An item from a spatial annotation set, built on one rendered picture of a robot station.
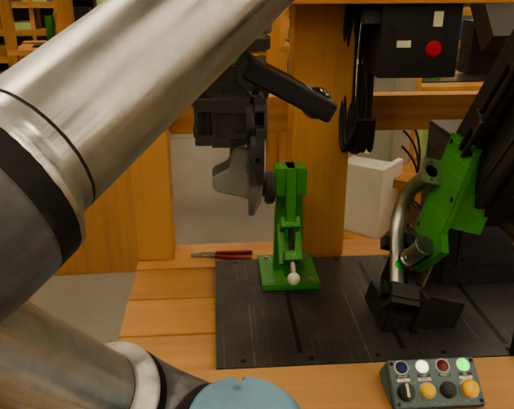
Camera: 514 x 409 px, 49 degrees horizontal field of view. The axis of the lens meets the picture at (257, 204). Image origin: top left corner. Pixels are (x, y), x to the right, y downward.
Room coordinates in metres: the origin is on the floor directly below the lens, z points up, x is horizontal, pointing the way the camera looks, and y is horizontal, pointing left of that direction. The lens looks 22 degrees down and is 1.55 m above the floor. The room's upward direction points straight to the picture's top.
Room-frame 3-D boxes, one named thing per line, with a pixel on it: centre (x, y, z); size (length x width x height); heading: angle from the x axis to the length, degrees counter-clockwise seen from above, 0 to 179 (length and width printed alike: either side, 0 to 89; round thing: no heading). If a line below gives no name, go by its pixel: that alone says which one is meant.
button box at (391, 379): (0.78, -0.29, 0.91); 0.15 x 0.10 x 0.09; 94
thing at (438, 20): (1.29, -0.34, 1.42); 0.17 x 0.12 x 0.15; 94
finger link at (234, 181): (0.63, 0.02, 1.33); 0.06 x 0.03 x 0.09; 94
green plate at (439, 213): (1.02, -0.39, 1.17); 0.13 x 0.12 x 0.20; 94
